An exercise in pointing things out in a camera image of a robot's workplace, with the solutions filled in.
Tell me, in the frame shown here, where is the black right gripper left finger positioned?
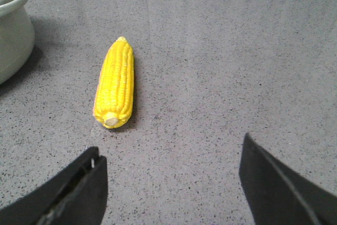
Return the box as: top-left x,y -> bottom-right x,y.
1,146 -> 108,224

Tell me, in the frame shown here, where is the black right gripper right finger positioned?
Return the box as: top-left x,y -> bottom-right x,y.
239,133 -> 336,224

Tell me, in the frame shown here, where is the yellow corn cob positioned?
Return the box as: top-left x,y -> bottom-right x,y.
93,36 -> 134,129

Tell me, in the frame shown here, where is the pale green electric pot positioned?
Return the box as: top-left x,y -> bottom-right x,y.
1,0 -> 35,83

